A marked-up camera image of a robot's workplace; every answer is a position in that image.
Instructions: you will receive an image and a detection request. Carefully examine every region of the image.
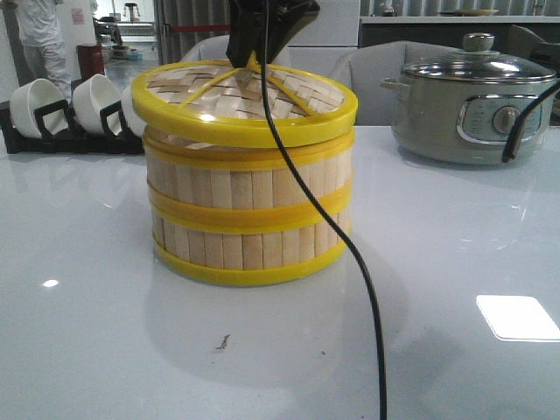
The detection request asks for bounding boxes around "red bin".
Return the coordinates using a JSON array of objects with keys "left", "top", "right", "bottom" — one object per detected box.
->
[{"left": 76, "top": 44, "right": 105, "bottom": 81}]

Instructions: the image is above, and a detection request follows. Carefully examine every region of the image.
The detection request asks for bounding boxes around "black cable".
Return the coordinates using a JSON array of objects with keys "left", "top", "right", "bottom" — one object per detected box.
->
[{"left": 257, "top": 0, "right": 389, "bottom": 420}]

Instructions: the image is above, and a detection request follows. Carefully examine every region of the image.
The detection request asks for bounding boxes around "grey electric cooking pot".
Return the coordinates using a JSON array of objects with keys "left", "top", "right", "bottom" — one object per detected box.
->
[{"left": 381, "top": 75, "right": 557, "bottom": 165}]

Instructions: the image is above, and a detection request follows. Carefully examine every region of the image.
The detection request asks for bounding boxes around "grey chair left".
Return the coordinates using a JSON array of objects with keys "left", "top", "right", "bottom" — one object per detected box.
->
[{"left": 178, "top": 34, "right": 291, "bottom": 67}]

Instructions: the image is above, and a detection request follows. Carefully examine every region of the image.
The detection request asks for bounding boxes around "black bowl rack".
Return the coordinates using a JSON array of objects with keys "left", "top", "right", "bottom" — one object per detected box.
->
[{"left": 1, "top": 98, "right": 144, "bottom": 155}]

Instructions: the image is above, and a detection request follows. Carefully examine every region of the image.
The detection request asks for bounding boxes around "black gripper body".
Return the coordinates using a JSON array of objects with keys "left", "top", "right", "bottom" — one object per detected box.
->
[{"left": 227, "top": 0, "right": 320, "bottom": 68}]

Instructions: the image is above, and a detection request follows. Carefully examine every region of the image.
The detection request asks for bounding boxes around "grey chair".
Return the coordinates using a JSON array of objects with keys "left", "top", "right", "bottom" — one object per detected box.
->
[
  {"left": 178, "top": 34, "right": 291, "bottom": 67},
  {"left": 329, "top": 41, "right": 455, "bottom": 126}
]

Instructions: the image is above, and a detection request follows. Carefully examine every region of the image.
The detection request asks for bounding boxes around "grey chair right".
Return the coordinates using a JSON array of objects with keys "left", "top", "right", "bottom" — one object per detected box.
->
[{"left": 329, "top": 41, "right": 455, "bottom": 126}]

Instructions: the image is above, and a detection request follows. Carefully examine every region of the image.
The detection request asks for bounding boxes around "white cabinet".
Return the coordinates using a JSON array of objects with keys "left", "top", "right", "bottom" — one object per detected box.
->
[{"left": 288, "top": 0, "right": 361, "bottom": 76}]

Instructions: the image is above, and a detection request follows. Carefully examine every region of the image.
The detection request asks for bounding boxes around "bamboo steamer tray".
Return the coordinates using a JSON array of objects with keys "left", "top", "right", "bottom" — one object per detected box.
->
[
  {"left": 143, "top": 128, "right": 355, "bottom": 234},
  {"left": 152, "top": 209, "right": 347, "bottom": 287}
]

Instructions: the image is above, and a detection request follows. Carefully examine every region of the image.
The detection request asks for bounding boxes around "white bowl far left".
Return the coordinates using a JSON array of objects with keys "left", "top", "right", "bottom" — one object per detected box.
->
[{"left": 10, "top": 79, "right": 64, "bottom": 139}]

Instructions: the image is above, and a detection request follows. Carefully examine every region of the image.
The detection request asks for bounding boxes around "bamboo steamer lid yellow rim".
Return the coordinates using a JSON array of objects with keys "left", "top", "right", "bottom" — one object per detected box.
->
[{"left": 131, "top": 59, "right": 358, "bottom": 149}]

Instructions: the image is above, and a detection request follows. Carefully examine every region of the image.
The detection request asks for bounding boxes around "white bowl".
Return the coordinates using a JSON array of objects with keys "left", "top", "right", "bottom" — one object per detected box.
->
[
  {"left": 121, "top": 85, "right": 146, "bottom": 137},
  {"left": 10, "top": 79, "right": 64, "bottom": 139},
  {"left": 73, "top": 74, "right": 121, "bottom": 135}
]

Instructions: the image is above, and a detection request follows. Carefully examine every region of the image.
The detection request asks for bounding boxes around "person in white clothes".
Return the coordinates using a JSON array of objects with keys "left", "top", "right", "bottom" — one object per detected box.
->
[{"left": 15, "top": 0, "right": 72, "bottom": 102}]

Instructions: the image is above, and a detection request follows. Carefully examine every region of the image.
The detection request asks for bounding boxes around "glass pot lid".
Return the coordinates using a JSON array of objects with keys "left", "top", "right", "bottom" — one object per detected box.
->
[{"left": 402, "top": 32, "right": 557, "bottom": 84}]

